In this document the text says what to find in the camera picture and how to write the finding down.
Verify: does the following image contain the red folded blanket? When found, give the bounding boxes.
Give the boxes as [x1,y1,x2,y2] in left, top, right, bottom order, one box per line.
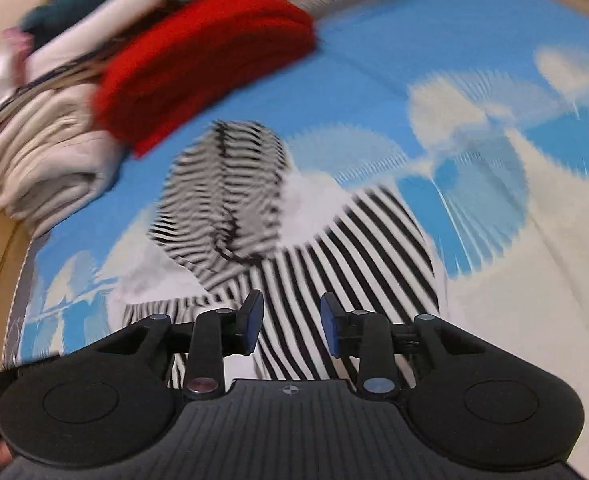
[93,0,317,160]

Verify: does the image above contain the black white striped shirt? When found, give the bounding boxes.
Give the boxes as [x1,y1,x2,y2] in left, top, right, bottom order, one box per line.
[122,120,447,391]

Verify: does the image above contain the pink and white cloth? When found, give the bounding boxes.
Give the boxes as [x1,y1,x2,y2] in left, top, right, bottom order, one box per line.
[0,27,38,113]

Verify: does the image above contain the white folded fleece blanket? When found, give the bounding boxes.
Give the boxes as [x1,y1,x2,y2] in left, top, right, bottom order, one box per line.
[0,82,125,238]

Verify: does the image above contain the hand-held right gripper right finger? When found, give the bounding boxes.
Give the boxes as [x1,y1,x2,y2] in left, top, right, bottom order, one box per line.
[320,292,495,396]

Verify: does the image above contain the navy patterned cloth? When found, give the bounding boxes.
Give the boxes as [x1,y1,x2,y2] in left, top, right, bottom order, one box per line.
[14,42,122,96]

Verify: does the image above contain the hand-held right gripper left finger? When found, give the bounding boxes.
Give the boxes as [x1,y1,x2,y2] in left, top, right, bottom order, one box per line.
[94,289,266,394]

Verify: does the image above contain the grey mattress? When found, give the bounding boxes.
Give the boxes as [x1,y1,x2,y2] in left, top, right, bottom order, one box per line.
[3,232,51,363]

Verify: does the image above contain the blue white patterned bed sheet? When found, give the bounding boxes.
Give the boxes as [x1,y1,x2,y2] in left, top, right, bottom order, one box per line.
[4,0,589,461]

